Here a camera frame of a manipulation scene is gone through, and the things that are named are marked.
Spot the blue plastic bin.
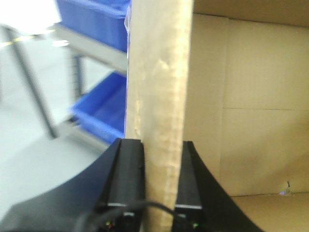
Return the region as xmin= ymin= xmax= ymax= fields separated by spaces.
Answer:
xmin=56 ymin=0 xmax=131 ymax=52
xmin=71 ymin=72 xmax=126 ymax=144

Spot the grey metal shelf rack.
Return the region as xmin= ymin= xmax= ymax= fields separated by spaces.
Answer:
xmin=54 ymin=23 xmax=127 ymax=148

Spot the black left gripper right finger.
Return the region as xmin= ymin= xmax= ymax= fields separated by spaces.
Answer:
xmin=171 ymin=141 xmax=261 ymax=232

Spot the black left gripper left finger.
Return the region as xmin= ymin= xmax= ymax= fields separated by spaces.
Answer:
xmin=0 ymin=139 xmax=145 ymax=232

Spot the black metal leg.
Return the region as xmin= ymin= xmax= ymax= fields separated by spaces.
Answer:
xmin=0 ymin=24 xmax=57 ymax=139

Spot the brown cardboard box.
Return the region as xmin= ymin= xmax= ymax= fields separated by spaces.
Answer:
xmin=126 ymin=0 xmax=309 ymax=232

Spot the upper blue plastic bin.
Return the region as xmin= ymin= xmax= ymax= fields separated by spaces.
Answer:
xmin=56 ymin=0 xmax=131 ymax=52

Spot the lower blue plastic bin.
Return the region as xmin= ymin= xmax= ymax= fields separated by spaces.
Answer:
xmin=71 ymin=72 xmax=126 ymax=144

